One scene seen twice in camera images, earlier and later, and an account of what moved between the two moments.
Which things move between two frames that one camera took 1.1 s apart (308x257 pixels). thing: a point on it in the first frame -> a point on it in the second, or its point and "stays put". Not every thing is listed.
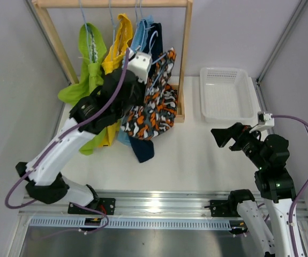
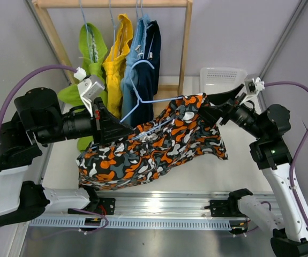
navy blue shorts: x=143 y=149 -> x=145 y=76
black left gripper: x=140 y=100 -> x=106 y=127
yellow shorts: x=114 y=62 stays put
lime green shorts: x=92 y=48 stays put
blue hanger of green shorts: x=86 y=32 stays put
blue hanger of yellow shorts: x=113 y=24 stays put
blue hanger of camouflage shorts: x=156 y=60 -> x=140 y=100
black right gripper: x=238 y=131 -> x=227 y=107
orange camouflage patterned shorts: x=158 y=112 -> x=177 y=137
